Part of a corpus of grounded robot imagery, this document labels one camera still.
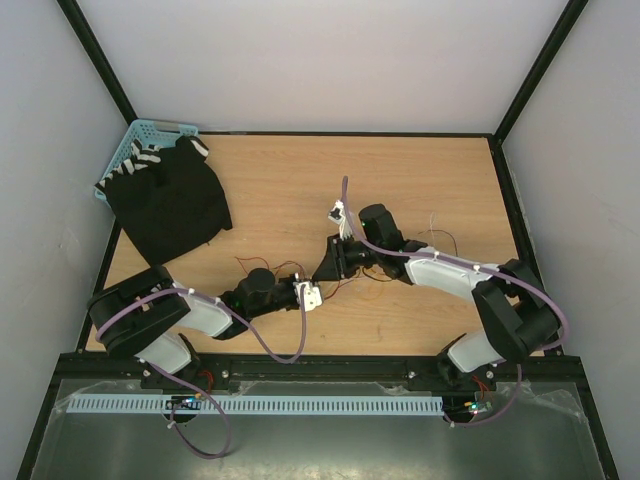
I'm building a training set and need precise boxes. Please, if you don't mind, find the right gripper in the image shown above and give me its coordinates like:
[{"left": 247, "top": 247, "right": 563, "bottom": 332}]
[{"left": 311, "top": 232, "right": 383, "bottom": 283}]

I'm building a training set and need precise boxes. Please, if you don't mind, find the red wire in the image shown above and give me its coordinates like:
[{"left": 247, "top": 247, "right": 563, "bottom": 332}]
[{"left": 234, "top": 255, "right": 356, "bottom": 301}]

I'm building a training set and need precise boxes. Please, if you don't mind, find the white wire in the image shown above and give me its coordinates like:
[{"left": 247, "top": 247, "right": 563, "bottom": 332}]
[{"left": 417, "top": 213, "right": 451, "bottom": 241}]

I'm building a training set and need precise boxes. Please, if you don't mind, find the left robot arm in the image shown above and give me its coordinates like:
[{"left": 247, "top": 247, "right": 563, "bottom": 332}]
[{"left": 87, "top": 266, "right": 323, "bottom": 388}]

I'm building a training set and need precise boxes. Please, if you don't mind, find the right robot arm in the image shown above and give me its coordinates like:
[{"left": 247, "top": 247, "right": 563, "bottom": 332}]
[{"left": 313, "top": 201, "right": 567, "bottom": 389}]

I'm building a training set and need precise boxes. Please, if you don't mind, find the striped black white cloth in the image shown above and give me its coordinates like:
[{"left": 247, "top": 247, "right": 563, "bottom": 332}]
[{"left": 94, "top": 135, "right": 209, "bottom": 196}]

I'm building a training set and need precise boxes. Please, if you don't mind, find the blue plastic basket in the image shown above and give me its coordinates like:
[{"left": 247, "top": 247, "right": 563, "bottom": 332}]
[{"left": 94, "top": 118, "right": 200, "bottom": 207}]

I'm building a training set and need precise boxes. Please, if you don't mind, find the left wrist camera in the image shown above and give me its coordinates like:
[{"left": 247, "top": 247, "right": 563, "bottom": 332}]
[{"left": 293, "top": 281, "right": 324, "bottom": 312}]

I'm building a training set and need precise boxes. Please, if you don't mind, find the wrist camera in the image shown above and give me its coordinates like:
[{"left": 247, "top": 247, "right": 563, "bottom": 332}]
[
  {"left": 328, "top": 200, "right": 354, "bottom": 240},
  {"left": 293, "top": 281, "right": 324, "bottom": 312}
]

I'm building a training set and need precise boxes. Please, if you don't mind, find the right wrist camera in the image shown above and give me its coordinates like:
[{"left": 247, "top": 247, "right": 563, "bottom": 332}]
[{"left": 328, "top": 200, "right": 354, "bottom": 240}]

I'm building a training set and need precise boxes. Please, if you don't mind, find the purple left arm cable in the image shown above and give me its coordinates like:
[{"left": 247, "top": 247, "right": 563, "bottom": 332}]
[{"left": 94, "top": 284, "right": 308, "bottom": 458}]

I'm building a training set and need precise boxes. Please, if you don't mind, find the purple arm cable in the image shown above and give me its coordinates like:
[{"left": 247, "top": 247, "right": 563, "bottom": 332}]
[
  {"left": 340, "top": 175, "right": 571, "bottom": 429},
  {"left": 94, "top": 284, "right": 308, "bottom": 458}
]

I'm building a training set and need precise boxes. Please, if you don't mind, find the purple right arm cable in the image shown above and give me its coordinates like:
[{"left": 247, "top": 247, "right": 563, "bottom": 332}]
[{"left": 340, "top": 175, "right": 571, "bottom": 429}]

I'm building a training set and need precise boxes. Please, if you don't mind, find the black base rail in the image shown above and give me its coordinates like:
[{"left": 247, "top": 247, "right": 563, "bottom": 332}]
[{"left": 54, "top": 353, "right": 497, "bottom": 396}]

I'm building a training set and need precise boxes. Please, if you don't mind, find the right rear frame post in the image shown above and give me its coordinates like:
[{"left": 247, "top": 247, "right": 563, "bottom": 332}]
[{"left": 494, "top": 0, "right": 589, "bottom": 147}]

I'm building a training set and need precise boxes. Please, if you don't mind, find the black enclosure frame post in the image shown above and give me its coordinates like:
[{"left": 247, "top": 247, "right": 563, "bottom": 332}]
[{"left": 57, "top": 0, "right": 138, "bottom": 124}]

